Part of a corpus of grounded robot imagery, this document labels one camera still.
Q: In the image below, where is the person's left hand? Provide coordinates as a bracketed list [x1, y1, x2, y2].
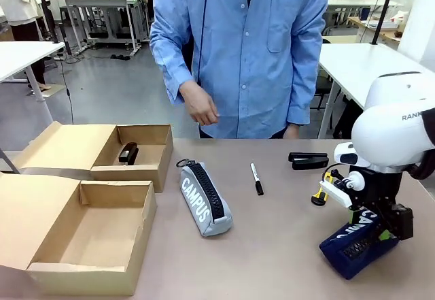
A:
[285, 123, 302, 140]

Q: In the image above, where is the navy Campus pencil case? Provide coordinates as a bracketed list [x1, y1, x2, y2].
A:
[318, 207, 400, 280]

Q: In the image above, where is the person's left forearm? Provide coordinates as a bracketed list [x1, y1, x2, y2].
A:
[287, 58, 322, 127]

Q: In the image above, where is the black stapler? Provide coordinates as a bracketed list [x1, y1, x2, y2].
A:
[118, 141, 139, 165]
[288, 152, 330, 171]

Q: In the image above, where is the thin black microphone cable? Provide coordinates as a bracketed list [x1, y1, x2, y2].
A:
[196, 0, 210, 85]

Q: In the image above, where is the wooden table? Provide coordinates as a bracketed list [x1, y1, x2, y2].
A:
[347, 16, 405, 48]

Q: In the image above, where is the person in blue shirt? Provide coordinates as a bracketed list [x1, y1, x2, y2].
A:
[149, 0, 330, 140]

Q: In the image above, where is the black stand pole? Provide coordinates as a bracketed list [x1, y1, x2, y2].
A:
[35, 0, 73, 56]

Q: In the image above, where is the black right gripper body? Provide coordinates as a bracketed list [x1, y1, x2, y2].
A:
[349, 169, 404, 227]

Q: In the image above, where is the person's right hand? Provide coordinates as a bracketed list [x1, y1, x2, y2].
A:
[179, 81, 220, 126]

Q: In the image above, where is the grey Campus pencil case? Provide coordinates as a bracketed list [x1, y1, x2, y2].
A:
[175, 159, 234, 237]

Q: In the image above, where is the yellow black utility knife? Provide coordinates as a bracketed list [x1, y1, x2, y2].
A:
[311, 172, 332, 207]

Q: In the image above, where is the large cardboard box with lid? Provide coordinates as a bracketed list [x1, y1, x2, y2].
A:
[0, 172, 158, 297]

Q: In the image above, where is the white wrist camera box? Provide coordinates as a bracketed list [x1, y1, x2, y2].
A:
[319, 169, 366, 210]

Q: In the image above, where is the person's right forearm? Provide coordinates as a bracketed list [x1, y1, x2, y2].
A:
[150, 37, 198, 106]

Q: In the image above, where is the white table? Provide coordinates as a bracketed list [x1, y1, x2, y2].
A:
[317, 43, 435, 140]
[0, 40, 67, 126]

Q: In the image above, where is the small cardboard box with lid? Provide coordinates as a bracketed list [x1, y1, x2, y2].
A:
[13, 120, 174, 193]

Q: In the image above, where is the person in white coat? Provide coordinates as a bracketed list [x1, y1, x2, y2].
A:
[0, 0, 52, 93]

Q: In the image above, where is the thin black floor cable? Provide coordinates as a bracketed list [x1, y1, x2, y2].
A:
[60, 56, 75, 124]

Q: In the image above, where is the black tripod pole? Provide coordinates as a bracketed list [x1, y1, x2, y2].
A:
[371, 0, 398, 46]

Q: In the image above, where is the white black marker pen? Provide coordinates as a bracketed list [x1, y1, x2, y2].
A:
[250, 162, 265, 197]

